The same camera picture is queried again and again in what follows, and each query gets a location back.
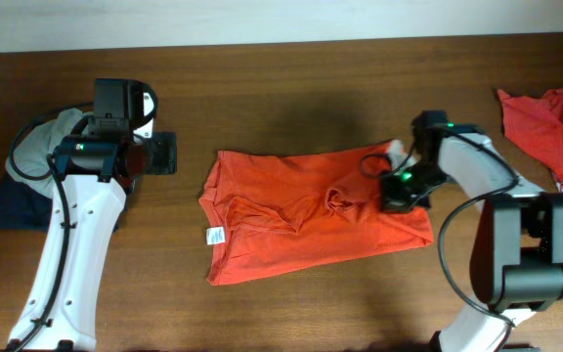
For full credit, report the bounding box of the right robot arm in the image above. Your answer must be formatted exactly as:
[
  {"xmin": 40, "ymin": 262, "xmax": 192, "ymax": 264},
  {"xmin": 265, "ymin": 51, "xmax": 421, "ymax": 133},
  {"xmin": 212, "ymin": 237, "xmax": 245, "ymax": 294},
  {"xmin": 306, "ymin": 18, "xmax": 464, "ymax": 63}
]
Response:
[{"xmin": 379, "ymin": 110, "xmax": 563, "ymax": 352}]

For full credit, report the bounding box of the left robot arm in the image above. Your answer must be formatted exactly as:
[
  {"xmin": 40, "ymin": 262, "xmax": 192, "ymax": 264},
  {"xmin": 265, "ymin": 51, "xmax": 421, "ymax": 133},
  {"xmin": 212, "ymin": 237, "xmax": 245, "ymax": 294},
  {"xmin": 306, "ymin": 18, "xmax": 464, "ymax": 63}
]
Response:
[{"xmin": 6, "ymin": 78, "xmax": 177, "ymax": 351}]

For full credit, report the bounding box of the orange soccer t-shirt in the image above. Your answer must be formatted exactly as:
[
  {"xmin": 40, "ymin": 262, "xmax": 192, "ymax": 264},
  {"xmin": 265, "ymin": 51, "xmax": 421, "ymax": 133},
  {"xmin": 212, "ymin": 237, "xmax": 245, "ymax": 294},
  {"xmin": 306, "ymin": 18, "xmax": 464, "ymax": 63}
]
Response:
[{"xmin": 198, "ymin": 142, "xmax": 434, "ymax": 286}]

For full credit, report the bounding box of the dark navy folded garment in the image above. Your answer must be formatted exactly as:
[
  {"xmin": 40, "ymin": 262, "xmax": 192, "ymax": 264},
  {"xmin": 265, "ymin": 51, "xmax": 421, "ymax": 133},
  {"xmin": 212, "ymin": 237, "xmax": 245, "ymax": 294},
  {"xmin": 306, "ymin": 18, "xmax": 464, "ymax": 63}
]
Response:
[{"xmin": 0, "ymin": 170, "xmax": 131, "ymax": 232}]

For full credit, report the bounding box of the light grey folded shirt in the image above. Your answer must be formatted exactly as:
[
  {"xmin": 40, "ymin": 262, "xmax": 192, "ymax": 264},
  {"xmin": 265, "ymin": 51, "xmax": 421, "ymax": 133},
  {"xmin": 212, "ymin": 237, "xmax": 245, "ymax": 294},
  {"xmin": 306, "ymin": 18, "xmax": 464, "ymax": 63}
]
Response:
[{"xmin": 5, "ymin": 109, "xmax": 91, "ymax": 198}]

